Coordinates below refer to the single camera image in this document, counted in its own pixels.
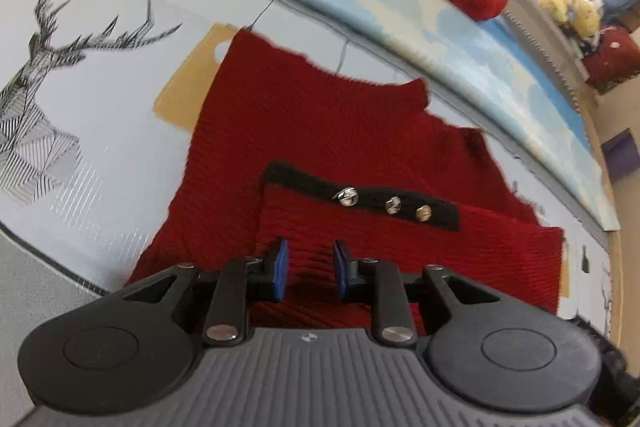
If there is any wooden bed frame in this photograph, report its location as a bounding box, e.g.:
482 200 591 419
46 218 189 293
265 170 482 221
502 0 626 358

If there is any yellow duck plush toy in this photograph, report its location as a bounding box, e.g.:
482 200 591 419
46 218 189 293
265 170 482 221
537 0 601 40

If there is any red printed cushion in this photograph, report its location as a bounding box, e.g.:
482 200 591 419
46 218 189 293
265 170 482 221
582 24 640 90

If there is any deer print bed sheet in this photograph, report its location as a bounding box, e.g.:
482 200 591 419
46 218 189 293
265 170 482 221
0 0 621 408

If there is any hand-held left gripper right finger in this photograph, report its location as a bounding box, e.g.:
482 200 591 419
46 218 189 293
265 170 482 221
332 239 493 343

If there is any red knitted sweater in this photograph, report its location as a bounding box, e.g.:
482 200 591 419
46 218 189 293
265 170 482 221
125 29 566 343

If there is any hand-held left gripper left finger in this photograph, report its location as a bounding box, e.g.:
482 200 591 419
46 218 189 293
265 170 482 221
122 238 291 342

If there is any purple board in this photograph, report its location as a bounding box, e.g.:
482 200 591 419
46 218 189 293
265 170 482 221
602 129 640 180

